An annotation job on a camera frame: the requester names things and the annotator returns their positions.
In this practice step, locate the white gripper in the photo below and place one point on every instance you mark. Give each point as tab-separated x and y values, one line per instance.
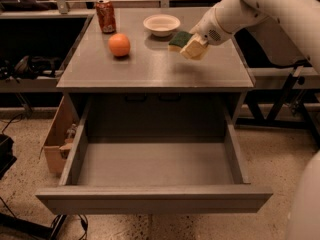
210	29

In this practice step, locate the green and yellow sponge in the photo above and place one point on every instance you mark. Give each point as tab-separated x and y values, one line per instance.
179	40

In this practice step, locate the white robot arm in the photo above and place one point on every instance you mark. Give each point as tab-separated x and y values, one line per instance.
300	20

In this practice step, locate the grey cabinet with top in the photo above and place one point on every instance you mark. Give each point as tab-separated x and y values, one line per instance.
152	92

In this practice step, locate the open grey top drawer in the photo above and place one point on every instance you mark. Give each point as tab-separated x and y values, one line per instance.
155	156

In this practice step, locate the white paper bowl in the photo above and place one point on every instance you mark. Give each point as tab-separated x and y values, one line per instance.
161	25

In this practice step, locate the orange fruit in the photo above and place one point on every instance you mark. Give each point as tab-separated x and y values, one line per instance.
119	45

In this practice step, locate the red soda can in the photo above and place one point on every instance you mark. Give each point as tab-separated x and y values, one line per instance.
106	16

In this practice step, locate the cardboard box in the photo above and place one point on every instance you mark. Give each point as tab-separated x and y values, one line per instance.
60	136

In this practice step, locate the black headphones on shelf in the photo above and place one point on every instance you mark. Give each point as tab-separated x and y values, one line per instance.
30	67

